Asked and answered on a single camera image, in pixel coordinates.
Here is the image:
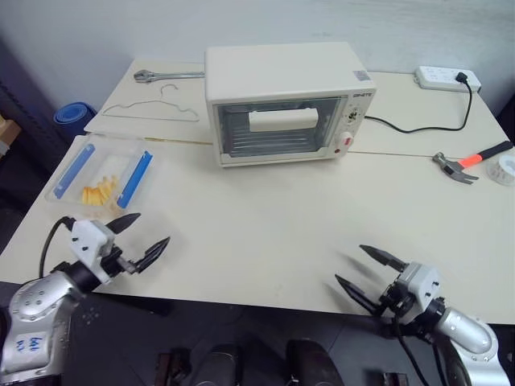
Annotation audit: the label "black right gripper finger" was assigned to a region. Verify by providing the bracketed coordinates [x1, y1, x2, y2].
[334, 274, 384, 316]
[358, 244, 409, 273]

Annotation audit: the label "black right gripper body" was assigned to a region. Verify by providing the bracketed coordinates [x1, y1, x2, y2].
[377, 277, 416, 323]

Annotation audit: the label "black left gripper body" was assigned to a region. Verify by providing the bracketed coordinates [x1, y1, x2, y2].
[98, 246, 137, 279]

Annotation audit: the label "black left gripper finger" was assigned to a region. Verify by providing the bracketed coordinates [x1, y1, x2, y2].
[106, 212, 142, 236]
[130, 236, 172, 275]

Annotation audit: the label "yellow pieces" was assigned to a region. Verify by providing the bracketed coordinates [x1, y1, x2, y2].
[80, 174, 121, 208]

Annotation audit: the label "clear plastic container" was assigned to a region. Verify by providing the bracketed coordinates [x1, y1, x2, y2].
[44, 133, 156, 220]

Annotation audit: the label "cream toaster oven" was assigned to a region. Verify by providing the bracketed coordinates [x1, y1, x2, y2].
[204, 42, 378, 170]

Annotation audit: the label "blue container lock clip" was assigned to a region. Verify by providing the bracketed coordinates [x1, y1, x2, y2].
[52, 144, 97, 199]
[117, 150, 155, 210]

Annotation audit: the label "blue rolled foam mat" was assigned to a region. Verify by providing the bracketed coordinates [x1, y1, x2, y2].
[52, 101, 97, 126]

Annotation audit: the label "dark rounded shape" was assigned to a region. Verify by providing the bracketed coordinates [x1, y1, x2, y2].
[187, 343, 244, 386]

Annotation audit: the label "clear tape roll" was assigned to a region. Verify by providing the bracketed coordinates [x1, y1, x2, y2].
[485, 154, 515, 187]

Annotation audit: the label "brown cardboard box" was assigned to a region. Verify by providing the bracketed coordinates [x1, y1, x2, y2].
[0, 115, 22, 157]

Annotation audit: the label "silver adjustable wrench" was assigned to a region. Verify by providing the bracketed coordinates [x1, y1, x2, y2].
[133, 68, 207, 86]

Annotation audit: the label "white power strip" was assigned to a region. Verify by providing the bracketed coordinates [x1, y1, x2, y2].
[414, 65, 483, 93]

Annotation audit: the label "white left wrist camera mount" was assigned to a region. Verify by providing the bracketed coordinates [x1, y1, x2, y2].
[69, 218, 117, 285]

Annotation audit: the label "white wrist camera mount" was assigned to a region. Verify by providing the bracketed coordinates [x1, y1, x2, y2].
[69, 218, 117, 285]
[395, 261, 441, 324]

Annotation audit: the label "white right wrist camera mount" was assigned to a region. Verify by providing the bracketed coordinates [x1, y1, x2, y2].
[395, 261, 441, 324]

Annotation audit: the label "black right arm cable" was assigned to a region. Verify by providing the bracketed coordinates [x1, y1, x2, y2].
[392, 317, 434, 386]

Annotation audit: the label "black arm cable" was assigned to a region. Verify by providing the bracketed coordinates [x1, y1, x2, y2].
[392, 317, 434, 386]
[39, 216, 78, 279]

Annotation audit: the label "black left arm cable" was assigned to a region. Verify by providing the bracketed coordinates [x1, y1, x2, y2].
[39, 216, 78, 279]

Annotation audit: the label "white wire clothes hanger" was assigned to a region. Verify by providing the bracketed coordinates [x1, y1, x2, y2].
[101, 83, 201, 123]

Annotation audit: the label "claw hammer orange black handle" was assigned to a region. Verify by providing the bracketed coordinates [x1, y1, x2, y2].
[431, 140, 515, 187]

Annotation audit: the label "black power cable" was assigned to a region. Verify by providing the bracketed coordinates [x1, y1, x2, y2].
[363, 79, 475, 134]

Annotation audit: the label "cream oven door handle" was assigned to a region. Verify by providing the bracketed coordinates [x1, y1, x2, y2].
[248, 107, 319, 133]

